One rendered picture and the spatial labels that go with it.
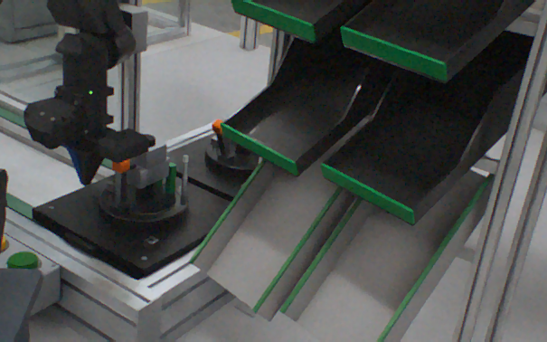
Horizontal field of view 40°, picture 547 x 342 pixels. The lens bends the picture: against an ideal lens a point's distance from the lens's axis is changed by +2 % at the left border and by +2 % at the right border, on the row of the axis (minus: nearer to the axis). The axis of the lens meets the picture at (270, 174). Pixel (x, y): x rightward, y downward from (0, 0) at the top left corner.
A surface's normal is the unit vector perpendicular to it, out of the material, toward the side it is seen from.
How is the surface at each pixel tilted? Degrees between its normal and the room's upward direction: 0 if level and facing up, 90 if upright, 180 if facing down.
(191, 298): 90
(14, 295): 0
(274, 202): 45
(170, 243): 0
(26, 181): 0
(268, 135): 25
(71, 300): 90
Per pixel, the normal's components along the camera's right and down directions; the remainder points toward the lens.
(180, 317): 0.80, 0.34
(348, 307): -0.43, -0.45
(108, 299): -0.58, 0.32
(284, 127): -0.21, -0.70
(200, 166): 0.11, -0.89
